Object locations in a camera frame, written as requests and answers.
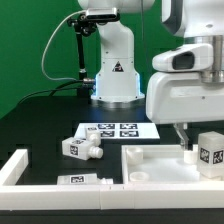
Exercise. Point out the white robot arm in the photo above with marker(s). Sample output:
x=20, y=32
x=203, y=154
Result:
x=197, y=21

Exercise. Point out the white square table top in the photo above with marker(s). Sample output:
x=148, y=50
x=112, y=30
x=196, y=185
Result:
x=162, y=164

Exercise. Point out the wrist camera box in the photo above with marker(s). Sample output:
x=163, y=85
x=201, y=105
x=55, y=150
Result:
x=188, y=57

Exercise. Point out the white marker base plate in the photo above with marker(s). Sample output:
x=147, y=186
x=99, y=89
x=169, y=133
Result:
x=121, y=130

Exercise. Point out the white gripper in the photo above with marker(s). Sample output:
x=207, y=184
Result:
x=180, y=98

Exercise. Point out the white u-shaped fence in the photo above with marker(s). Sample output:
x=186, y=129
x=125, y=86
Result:
x=203, y=194

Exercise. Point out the black camera stand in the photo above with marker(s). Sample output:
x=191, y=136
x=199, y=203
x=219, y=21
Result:
x=82, y=29

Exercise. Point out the grey camera on stand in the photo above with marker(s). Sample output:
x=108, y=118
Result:
x=100, y=14

